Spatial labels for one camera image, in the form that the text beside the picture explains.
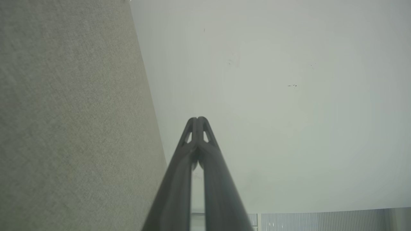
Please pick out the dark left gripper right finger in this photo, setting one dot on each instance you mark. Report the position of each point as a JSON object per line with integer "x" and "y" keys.
{"x": 221, "y": 199}

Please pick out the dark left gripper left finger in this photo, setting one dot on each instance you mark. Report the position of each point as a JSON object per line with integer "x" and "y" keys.
{"x": 175, "y": 192}

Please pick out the white slatted panel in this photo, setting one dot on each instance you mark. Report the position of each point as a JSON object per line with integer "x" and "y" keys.
{"x": 321, "y": 221}

